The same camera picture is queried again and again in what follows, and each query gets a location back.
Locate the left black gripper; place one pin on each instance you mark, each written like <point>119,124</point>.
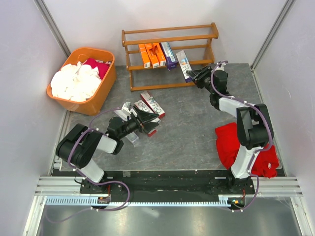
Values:
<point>145,116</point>

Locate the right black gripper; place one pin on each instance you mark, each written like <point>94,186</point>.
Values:
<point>196,73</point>

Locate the red silver R&O box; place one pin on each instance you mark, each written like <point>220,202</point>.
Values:
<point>142,106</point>
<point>151,132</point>
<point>149,100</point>

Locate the purple white R.O toothpaste box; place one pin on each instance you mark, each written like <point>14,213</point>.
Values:
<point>184,65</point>

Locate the orange Curaprox toothpaste box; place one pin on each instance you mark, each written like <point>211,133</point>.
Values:
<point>144,56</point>

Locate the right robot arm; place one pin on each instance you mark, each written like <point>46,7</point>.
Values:
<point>254,129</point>

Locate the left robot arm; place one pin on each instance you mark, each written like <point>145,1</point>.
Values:
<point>78,146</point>

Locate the wooden two-tier shelf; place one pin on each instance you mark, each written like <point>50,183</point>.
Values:
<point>196,41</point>

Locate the silver toothpaste box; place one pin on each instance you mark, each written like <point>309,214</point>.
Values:
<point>133,138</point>

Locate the magenta cloth in bin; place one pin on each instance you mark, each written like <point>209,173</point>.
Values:
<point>100,65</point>

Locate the red cloth on table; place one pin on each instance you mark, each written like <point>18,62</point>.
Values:
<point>228,145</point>

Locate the white crumpled cloths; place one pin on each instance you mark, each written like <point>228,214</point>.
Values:
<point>76,83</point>

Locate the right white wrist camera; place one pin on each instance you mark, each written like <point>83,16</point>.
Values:
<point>221,64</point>

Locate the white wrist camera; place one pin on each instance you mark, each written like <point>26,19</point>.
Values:
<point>221,64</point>
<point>127,110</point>

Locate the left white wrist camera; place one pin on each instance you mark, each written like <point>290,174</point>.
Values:
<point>127,110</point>

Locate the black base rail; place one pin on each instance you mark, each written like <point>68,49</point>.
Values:
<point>214,182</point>

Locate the slotted cable duct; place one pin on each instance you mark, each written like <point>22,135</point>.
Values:
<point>98,202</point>

